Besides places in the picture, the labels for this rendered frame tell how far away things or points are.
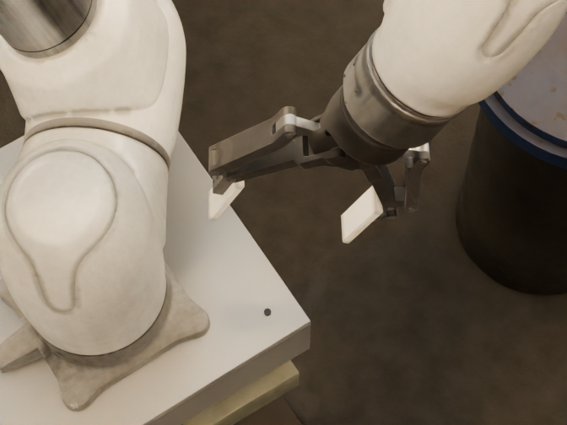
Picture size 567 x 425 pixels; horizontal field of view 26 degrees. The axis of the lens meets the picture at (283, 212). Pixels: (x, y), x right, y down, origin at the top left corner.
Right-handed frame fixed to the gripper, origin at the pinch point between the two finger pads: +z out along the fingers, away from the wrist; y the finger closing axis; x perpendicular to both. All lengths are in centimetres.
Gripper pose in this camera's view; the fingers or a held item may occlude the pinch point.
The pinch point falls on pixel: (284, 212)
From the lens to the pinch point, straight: 114.4
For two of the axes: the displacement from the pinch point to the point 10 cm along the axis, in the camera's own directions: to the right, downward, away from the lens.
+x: 0.3, 8.9, -4.6
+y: -9.1, -1.6, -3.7
